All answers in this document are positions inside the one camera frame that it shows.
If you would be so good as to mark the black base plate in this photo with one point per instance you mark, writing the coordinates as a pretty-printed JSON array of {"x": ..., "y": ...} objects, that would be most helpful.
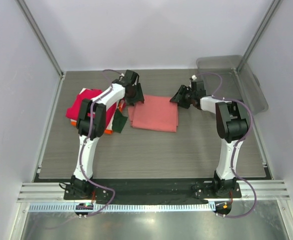
[{"x": 148, "y": 191}]

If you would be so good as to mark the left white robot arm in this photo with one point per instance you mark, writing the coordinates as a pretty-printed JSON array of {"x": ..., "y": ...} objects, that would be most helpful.
[{"x": 91, "y": 125}]

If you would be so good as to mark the aluminium frame rail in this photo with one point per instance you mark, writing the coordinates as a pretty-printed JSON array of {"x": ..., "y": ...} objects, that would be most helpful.
[{"x": 40, "y": 192}]

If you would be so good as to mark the magenta t shirt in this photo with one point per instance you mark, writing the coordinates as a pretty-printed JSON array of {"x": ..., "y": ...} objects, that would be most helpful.
[{"x": 78, "y": 107}]

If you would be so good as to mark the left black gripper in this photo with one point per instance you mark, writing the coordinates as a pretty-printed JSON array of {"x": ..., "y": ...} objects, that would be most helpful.
[{"x": 139, "y": 97}]

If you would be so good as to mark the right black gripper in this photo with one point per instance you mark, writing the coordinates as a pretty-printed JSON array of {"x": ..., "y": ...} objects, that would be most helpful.
[{"x": 179, "y": 98}]

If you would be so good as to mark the clear plastic bin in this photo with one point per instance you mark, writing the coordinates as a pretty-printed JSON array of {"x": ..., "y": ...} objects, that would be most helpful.
[{"x": 238, "y": 80}]

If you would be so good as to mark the green t shirt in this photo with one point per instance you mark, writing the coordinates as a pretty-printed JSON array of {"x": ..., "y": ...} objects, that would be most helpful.
[{"x": 119, "y": 121}]

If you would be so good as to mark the slotted white cable duct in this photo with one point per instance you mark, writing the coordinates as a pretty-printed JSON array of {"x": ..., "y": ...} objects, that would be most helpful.
[{"x": 84, "y": 207}]

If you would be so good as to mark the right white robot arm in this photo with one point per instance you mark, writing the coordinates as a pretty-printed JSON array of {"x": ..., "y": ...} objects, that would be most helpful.
[{"x": 233, "y": 123}]

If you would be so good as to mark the salmon pink t shirt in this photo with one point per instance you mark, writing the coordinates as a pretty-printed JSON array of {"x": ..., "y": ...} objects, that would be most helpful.
[{"x": 156, "y": 113}]

